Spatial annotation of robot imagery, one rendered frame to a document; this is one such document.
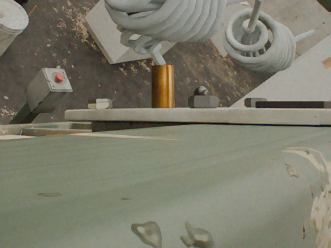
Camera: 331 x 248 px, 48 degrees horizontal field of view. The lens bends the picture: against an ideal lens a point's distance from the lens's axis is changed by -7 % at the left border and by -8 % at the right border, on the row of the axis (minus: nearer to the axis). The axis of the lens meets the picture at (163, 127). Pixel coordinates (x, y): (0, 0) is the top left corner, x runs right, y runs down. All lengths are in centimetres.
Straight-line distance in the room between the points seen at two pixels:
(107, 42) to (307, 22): 594
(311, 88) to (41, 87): 335
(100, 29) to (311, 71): 228
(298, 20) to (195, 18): 868
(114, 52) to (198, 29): 336
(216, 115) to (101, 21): 354
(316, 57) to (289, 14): 461
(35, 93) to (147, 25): 146
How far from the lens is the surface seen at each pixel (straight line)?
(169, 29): 27
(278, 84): 456
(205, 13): 28
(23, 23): 278
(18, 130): 145
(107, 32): 368
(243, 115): 20
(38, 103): 168
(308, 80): 448
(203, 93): 101
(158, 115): 22
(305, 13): 892
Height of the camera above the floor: 197
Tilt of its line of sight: 32 degrees down
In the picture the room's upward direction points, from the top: 53 degrees clockwise
